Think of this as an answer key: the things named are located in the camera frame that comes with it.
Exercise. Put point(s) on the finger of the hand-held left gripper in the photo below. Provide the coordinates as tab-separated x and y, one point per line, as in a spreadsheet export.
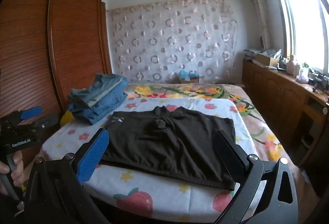
47	121
32	112

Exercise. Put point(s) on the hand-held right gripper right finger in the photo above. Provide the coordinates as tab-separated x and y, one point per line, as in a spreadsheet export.
227	154

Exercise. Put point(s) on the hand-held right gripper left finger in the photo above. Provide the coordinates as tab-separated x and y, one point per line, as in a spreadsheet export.
93	157

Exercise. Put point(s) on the black pants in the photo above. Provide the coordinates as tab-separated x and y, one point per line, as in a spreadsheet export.
167	141

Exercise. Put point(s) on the grey-blue folded pants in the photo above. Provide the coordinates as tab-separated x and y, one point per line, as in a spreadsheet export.
84	96

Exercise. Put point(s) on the pale green folded pants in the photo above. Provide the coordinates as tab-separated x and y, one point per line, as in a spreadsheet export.
99	100

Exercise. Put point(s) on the person's left hand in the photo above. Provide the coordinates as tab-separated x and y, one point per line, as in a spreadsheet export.
17	170

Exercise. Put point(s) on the yellow plush toy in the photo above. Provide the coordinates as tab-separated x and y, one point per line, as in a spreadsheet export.
66	118

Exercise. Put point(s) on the floral blanket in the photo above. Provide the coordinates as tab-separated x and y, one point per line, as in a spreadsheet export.
259	126

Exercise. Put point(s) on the blue denim folded jeans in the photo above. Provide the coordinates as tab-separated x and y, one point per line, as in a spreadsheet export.
105	105

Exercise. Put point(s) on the strawberry printed bed sheet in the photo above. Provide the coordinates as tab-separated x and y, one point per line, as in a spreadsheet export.
159	198

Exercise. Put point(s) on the wooden side cabinet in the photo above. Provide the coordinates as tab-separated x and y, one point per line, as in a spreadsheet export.
277	95

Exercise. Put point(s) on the wooden slatted wardrobe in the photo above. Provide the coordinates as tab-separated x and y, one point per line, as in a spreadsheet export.
69	41

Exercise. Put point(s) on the small cardboard box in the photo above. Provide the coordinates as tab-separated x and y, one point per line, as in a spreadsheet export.
190	80

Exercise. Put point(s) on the blue plastic bag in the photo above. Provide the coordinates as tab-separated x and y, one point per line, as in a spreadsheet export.
187	73

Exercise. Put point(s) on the open cardboard box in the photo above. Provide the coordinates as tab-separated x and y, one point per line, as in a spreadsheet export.
267	59

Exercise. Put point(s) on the green capped bottle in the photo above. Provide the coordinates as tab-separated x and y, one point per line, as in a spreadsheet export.
305	69

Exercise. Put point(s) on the black tripod device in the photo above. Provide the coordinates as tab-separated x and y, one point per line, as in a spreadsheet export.
324	84
314	77

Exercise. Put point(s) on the circle patterned sheer curtain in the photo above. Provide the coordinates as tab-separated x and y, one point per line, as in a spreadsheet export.
174	39

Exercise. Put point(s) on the window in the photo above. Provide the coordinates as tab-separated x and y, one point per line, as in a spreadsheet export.
305	28

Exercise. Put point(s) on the pale window curtain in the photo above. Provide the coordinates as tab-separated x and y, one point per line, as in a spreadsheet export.
258	8

